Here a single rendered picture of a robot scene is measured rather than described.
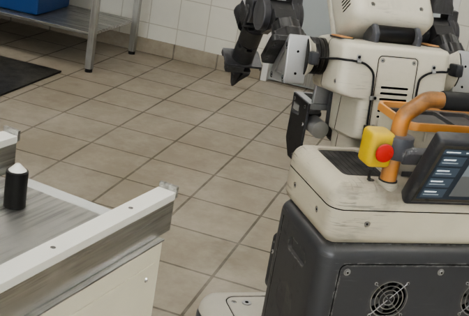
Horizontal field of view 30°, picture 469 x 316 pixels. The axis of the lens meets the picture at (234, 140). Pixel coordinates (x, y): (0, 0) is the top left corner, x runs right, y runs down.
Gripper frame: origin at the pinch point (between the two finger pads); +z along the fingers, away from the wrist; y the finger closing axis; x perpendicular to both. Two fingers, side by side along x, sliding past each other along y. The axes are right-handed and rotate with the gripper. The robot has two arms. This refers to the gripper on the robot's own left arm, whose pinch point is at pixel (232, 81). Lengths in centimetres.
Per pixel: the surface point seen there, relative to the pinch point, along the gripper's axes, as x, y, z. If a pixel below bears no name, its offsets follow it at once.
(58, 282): 108, 61, -65
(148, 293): 100, 46, -50
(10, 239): 96, 66, -56
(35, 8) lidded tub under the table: -251, 22, 185
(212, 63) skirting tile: -238, -91, 204
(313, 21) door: -230, -142, 155
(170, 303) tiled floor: 23, 3, 75
